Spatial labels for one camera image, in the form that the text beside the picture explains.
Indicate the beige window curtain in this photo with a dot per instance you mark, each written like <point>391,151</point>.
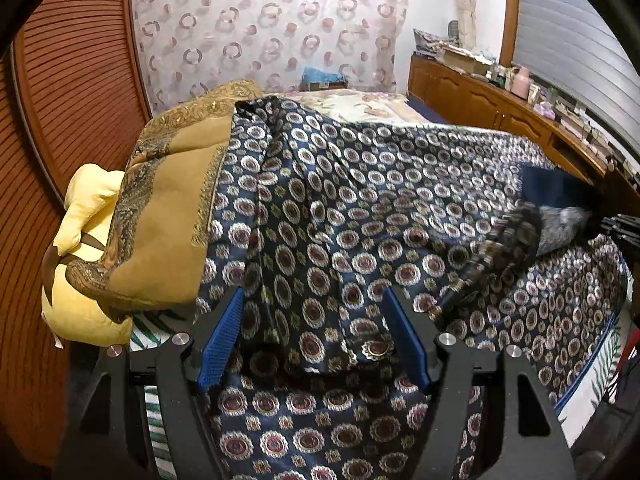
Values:
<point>467,10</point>

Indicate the navy circle-print satin top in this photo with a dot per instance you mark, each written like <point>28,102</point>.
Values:
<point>350,185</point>

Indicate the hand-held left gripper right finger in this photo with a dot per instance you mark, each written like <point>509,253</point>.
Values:
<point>407,340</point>

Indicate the wooden louvered wardrobe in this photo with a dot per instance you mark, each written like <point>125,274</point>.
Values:
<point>75,85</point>

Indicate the open cardboard box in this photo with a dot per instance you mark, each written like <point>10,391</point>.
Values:
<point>465,60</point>

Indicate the leaf-print bed sheet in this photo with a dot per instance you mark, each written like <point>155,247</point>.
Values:
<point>595,375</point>

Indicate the yellow plush toy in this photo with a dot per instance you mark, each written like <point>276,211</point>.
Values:
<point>90,200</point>

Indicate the floral blanket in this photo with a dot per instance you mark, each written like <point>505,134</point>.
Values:
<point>360,105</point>

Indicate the pink tissue pack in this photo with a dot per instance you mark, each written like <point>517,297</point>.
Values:
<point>544,109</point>

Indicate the folded cloth stack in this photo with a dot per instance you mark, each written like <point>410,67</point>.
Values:
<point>432,42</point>

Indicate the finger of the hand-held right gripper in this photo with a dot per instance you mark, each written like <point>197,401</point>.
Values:
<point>550,185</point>

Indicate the navy bed mattress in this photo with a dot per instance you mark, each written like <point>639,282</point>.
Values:
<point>427,110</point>

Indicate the wooden window frame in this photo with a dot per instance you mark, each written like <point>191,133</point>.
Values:
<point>510,10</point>

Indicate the pink thermos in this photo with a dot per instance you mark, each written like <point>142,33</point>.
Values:
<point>522,82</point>

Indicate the wooden side cabinet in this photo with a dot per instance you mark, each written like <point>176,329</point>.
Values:
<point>465,95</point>

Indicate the grey window blind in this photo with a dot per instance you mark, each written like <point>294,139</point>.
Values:
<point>565,35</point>

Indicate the sheer circle-print curtain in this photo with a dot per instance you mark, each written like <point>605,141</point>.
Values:
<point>250,25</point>

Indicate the gold paisley cloth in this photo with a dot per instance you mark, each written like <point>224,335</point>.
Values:
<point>165,200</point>

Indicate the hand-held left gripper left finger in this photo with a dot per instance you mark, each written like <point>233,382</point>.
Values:
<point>222,340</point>

